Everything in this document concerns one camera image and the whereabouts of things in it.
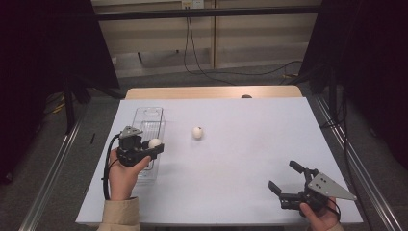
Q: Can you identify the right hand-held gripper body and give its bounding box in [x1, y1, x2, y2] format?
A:
[278, 167, 358, 213]

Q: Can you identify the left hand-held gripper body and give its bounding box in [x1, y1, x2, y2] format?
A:
[115, 125, 155, 168]

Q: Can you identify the clear plastic container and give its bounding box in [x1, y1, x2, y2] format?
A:
[131, 106, 166, 187]

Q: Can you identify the person's left hand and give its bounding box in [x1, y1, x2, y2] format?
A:
[108, 147, 152, 202]

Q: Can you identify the person's right hand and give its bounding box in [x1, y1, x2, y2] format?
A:
[299, 197, 341, 231]

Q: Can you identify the light wooden table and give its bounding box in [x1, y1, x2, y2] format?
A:
[124, 85, 303, 100]

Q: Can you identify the black metal stand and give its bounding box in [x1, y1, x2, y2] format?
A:
[62, 83, 78, 134]

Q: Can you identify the black curtain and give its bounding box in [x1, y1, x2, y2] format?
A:
[297, 0, 408, 171]
[0, 0, 121, 186]

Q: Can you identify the black metal crossbar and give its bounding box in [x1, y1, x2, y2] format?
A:
[95, 5, 321, 22]

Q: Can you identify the right hand-held gripper cable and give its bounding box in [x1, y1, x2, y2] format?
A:
[327, 196, 342, 222]

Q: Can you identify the hand-held gripper cable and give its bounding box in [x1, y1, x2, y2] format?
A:
[327, 196, 342, 222]
[101, 133, 124, 201]

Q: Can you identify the left hand-held gripper cable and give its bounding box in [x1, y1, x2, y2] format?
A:
[101, 133, 124, 201]

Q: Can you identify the aluminium floor rail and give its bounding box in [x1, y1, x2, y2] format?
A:
[312, 95, 403, 231]
[18, 112, 86, 231]

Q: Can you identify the black cable beside rail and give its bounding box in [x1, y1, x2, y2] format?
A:
[320, 90, 351, 162]

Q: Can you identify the black floor cable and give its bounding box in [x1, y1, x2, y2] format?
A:
[183, 17, 239, 87]
[188, 17, 304, 77]

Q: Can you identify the wall power outlet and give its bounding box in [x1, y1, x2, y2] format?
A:
[181, 0, 205, 10]

